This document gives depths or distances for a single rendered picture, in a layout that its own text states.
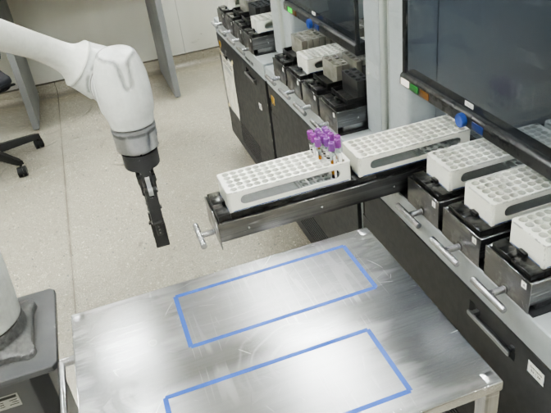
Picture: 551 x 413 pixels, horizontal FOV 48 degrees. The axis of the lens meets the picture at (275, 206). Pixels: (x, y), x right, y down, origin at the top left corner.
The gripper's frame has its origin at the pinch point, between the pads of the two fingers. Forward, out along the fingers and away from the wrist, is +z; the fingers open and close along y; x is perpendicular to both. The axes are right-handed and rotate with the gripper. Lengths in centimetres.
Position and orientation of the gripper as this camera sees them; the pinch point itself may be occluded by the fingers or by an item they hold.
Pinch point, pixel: (158, 229)
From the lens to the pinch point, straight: 141.6
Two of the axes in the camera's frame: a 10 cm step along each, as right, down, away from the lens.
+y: -3.2, -4.7, 8.2
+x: -9.4, 2.6, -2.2
